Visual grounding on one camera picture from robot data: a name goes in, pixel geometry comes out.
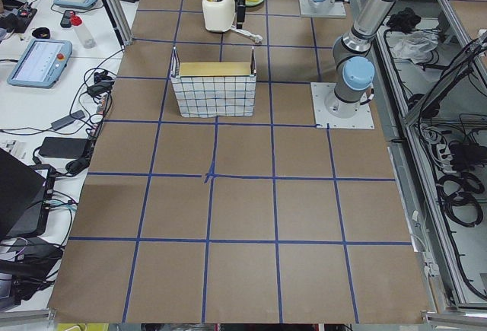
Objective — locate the white toaster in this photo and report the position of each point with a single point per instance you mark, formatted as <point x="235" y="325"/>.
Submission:
<point x="218" y="16"/>

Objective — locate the clear squeeze bottle red cap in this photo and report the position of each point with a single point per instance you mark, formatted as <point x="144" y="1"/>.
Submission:
<point x="82" y="32"/>

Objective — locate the left teach pendant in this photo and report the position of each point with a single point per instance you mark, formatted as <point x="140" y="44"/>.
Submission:
<point x="41" y="64"/>

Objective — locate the wire basket with wooden shelf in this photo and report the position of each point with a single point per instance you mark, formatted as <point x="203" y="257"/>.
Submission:
<point x="211" y="89"/>

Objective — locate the aluminium frame post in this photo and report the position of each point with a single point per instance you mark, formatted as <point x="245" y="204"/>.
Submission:
<point x="118" y="21"/>

